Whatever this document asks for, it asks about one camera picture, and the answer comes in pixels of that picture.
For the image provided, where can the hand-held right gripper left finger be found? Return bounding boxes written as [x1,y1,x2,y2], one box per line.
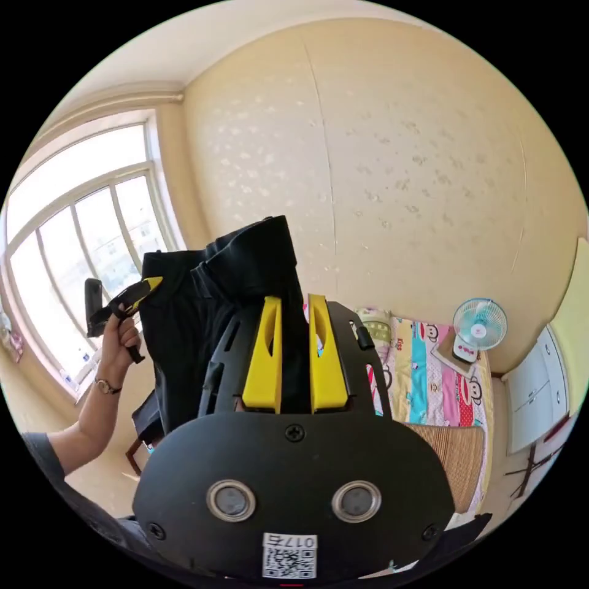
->
[242,296,283,412]

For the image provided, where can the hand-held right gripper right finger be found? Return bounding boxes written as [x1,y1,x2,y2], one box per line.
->
[307,293,348,412]

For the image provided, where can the black pants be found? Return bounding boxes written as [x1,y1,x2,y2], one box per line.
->
[131,215,310,448]

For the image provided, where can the person's left forearm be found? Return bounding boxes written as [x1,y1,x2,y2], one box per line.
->
[47,376,126,477]

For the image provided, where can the person's left hand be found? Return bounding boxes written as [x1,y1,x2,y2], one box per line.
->
[98,301,142,383]

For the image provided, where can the green pillow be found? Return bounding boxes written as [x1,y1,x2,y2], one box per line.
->
[355,307,393,352]

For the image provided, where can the window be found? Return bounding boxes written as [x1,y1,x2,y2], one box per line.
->
[0,109,187,407]

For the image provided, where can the bed with printed sheet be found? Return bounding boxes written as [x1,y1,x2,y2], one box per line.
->
[301,301,494,515]

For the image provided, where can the small white table fan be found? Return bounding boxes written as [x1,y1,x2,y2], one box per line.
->
[450,297,509,365]

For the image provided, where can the white cupboard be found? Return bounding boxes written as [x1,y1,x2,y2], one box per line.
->
[502,323,572,455]

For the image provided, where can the person's body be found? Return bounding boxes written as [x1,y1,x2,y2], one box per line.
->
[20,431,157,589]

